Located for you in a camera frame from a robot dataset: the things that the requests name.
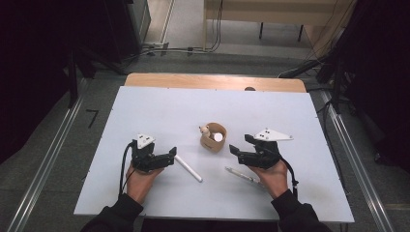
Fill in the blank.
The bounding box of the black hanging cable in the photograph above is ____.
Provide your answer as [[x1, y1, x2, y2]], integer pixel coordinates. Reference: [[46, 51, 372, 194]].
[[210, 0, 220, 52], [218, 0, 225, 49]]

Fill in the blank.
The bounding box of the person's right hand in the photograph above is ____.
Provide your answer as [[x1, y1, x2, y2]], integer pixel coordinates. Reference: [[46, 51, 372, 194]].
[[249, 160, 289, 199]]

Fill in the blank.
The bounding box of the black curtain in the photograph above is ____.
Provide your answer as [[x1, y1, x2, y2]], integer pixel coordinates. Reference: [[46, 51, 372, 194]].
[[335, 0, 410, 175], [0, 0, 130, 165]]

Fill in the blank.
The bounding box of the brown woven basket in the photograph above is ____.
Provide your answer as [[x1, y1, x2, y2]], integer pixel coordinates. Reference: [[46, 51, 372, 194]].
[[199, 122, 227, 153]]

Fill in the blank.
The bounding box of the light wooden table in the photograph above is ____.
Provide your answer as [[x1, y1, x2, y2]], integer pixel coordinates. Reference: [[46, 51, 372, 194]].
[[124, 72, 308, 94]]

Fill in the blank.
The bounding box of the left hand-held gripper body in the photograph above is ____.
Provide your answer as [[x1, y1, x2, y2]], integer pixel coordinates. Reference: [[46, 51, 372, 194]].
[[130, 132, 169, 173]]

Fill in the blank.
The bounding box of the translucent pen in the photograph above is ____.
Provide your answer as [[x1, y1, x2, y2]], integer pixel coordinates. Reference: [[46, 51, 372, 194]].
[[224, 166, 264, 187]]

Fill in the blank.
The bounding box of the light wooden desk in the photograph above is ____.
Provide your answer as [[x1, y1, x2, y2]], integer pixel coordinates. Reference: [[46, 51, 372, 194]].
[[202, 0, 357, 51]]

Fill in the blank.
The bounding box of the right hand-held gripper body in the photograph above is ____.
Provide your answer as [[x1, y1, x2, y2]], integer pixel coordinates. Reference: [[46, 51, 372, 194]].
[[238, 128, 294, 170]]

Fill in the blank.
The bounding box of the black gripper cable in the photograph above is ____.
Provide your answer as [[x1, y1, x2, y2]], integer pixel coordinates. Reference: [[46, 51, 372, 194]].
[[118, 141, 134, 197], [278, 156, 300, 198]]

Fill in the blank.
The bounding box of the person's left hand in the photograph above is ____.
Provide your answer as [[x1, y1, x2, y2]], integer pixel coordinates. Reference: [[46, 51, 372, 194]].
[[125, 164, 164, 205]]

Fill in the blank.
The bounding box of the aluminium floor rail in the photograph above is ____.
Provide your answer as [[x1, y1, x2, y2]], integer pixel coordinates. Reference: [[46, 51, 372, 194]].
[[320, 91, 395, 232], [6, 78, 91, 232]]

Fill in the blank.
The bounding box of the black metal stand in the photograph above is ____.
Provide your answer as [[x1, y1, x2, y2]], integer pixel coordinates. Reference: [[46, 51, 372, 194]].
[[66, 47, 80, 109], [331, 56, 343, 114]]

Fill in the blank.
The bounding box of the grey cabinet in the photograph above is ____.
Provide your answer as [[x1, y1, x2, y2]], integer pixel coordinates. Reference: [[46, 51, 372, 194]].
[[127, 0, 152, 45]]

